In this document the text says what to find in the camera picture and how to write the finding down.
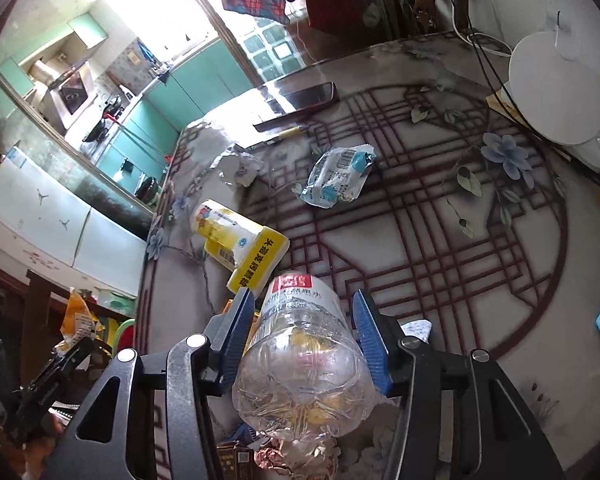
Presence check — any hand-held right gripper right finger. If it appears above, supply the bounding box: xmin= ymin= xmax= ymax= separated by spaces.
xmin=351 ymin=287 xmax=566 ymax=480

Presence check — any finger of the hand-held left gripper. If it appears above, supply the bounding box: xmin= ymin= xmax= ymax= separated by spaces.
xmin=37 ymin=336 xmax=100 ymax=387

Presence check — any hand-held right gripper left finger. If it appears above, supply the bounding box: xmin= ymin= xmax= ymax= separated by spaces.
xmin=45 ymin=287 xmax=258 ymax=480

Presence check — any red bin with green rim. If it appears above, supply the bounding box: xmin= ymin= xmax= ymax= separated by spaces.
xmin=97 ymin=317 xmax=137 ymax=361

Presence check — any clear plastic bottle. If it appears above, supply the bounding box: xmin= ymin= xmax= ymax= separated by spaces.
xmin=231 ymin=271 xmax=376 ymax=443

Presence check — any yellow medicine box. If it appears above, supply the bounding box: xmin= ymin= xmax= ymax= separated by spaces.
xmin=190 ymin=199 xmax=291 ymax=295

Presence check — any yellow snack bag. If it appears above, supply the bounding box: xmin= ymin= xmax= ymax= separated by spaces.
xmin=60 ymin=287 xmax=106 ymax=353

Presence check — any white paper scrap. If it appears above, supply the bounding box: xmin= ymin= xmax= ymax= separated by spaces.
xmin=400 ymin=319 xmax=433 ymax=348

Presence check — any brown wrapper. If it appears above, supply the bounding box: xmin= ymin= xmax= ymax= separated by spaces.
xmin=216 ymin=440 xmax=256 ymax=480

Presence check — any crumpled pink foil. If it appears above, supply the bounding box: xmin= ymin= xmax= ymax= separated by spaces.
xmin=252 ymin=440 xmax=341 ymax=480

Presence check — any white refrigerator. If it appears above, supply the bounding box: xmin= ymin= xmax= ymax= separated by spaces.
xmin=0 ymin=145 xmax=148 ymax=298

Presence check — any crumpled silver wrapper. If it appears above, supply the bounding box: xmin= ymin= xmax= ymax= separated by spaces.
xmin=217 ymin=144 xmax=265 ymax=188

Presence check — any blue white plastic wrapper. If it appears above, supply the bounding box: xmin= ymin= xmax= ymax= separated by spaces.
xmin=292 ymin=144 xmax=378 ymax=208

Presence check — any black bucket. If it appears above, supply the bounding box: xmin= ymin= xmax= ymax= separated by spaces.
xmin=134 ymin=176 xmax=163 ymax=206

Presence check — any yellow pen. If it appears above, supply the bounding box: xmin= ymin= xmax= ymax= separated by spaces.
xmin=247 ymin=125 xmax=311 ymax=151

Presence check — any black wok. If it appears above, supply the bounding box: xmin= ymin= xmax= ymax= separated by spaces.
xmin=82 ymin=120 xmax=111 ymax=143

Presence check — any black smartphone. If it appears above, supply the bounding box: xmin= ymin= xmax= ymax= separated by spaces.
xmin=267 ymin=81 xmax=338 ymax=113

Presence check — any steel range hood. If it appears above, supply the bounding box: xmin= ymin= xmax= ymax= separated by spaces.
xmin=30 ymin=57 xmax=98 ymax=126

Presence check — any white round desk lamp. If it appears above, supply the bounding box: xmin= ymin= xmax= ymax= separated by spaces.
xmin=509 ymin=27 xmax=600 ymax=147

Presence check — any wooden chair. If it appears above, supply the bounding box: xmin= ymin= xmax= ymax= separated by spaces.
xmin=390 ymin=0 xmax=471 ymax=41

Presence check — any black cable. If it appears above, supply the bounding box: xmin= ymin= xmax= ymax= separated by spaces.
xmin=430 ymin=0 xmax=536 ymax=131

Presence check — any white cable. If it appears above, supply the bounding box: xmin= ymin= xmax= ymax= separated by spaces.
xmin=450 ymin=22 xmax=515 ymax=58

